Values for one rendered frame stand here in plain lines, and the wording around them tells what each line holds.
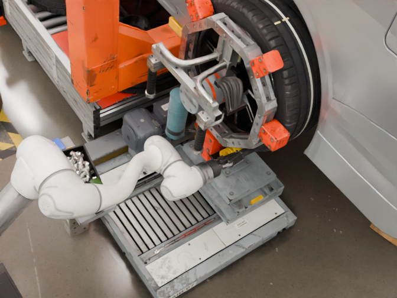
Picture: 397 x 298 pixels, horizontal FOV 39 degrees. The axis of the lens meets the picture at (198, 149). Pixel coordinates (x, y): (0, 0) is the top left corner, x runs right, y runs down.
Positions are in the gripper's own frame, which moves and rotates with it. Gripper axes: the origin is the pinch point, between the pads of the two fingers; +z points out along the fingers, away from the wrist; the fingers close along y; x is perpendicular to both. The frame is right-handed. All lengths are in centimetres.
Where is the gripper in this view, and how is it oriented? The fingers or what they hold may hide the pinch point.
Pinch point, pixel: (246, 151)
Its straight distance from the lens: 233.8
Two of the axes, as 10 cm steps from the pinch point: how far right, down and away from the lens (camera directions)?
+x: -3.2, -9.2, -2.3
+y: 5.0, 0.5, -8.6
